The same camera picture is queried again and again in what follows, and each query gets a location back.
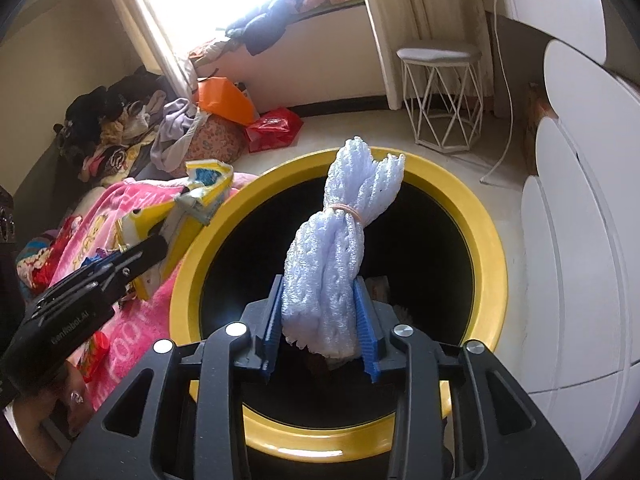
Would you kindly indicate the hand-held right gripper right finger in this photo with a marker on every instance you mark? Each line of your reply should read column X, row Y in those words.
column 367, row 335

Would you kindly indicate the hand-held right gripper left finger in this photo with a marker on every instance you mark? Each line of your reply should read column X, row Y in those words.
column 272, row 330

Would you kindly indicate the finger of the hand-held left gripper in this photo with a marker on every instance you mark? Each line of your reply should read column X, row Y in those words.
column 100, row 262
column 142, row 257

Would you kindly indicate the white foam net bundle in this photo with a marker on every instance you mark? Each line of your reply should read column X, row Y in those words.
column 330, row 260

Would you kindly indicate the yellow snack packet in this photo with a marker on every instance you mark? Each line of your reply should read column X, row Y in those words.
column 200, row 195

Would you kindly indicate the yellow rimmed black bin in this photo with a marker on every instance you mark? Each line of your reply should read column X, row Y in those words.
column 490, row 280

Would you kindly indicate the person's left hand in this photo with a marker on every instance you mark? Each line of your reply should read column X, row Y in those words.
column 60, row 410

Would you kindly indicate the red printed cloth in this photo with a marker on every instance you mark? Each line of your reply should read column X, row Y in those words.
column 55, row 255

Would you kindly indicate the pink bear printed blanket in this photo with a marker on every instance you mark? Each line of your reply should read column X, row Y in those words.
column 145, row 340

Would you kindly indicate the pale lilac garment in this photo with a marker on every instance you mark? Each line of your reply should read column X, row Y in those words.
column 175, row 130

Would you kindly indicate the floral fabric basket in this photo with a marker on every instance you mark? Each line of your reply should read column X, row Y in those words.
column 220, row 142

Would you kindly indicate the pile of clothes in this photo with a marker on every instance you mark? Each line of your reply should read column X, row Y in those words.
column 115, row 120

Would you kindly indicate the orange bag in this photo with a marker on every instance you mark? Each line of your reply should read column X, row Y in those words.
column 225, row 100

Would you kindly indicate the red shopping bag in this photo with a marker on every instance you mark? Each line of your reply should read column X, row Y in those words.
column 275, row 130

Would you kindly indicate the orange and white cloths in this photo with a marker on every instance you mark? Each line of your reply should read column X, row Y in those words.
column 210, row 50

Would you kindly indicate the white scalloped cabinet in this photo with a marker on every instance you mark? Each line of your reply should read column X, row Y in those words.
column 575, row 260

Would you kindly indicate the cream curtain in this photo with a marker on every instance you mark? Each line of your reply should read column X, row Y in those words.
column 425, row 25
column 160, row 25

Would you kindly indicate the orange brown cloth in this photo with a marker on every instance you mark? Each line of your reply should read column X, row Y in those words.
column 537, row 120

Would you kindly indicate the white desk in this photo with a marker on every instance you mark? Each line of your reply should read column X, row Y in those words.
column 545, row 15

